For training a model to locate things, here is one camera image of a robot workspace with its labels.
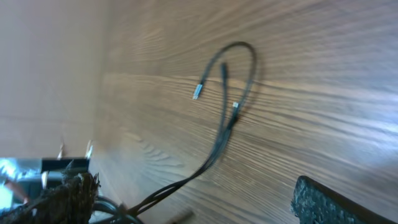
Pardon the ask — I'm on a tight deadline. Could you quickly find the thin black USB cable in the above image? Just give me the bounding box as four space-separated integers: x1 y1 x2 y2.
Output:
127 41 258 217

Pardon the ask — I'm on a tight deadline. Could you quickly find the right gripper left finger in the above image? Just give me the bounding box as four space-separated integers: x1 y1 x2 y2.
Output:
1 172 100 224

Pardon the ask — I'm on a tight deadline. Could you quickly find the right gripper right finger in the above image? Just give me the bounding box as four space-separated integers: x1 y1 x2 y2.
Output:
290 175 397 224

